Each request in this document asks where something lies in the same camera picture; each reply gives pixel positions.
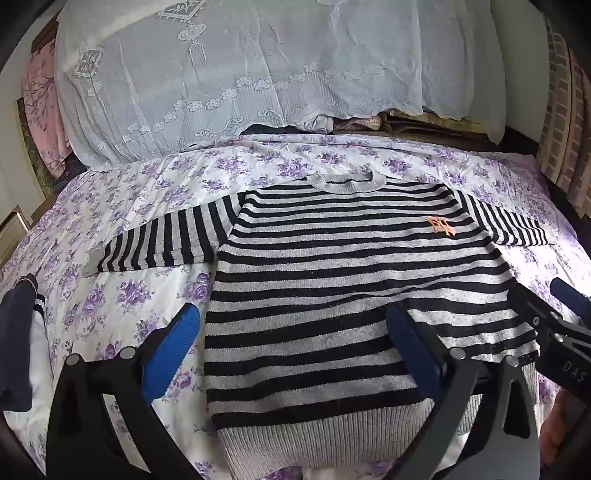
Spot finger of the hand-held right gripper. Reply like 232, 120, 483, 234
508, 282, 561, 335
549, 277, 591, 325

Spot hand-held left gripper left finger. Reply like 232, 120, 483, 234
46, 302, 204, 480

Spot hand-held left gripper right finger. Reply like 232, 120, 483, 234
386, 305, 541, 480

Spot black grey striped sweater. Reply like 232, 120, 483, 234
82, 171, 557, 480

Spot person's right hand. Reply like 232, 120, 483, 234
539, 392, 571, 468

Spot white folded garment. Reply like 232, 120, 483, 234
18, 300, 63, 416

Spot brick pattern cloth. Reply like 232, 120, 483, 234
536, 18, 591, 217

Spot navy folded garment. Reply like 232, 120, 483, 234
0, 273, 45, 412

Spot purple floral bedsheet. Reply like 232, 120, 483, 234
0, 131, 591, 480

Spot stack of folded blankets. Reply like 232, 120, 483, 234
323, 108, 490, 140

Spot green patterned panel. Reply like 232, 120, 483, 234
16, 97, 58, 199

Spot pink floral cloth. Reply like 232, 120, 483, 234
21, 39, 70, 178

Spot white lace cover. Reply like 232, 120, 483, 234
54, 0, 509, 169

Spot wooden cabinet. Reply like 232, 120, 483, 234
30, 14, 61, 51

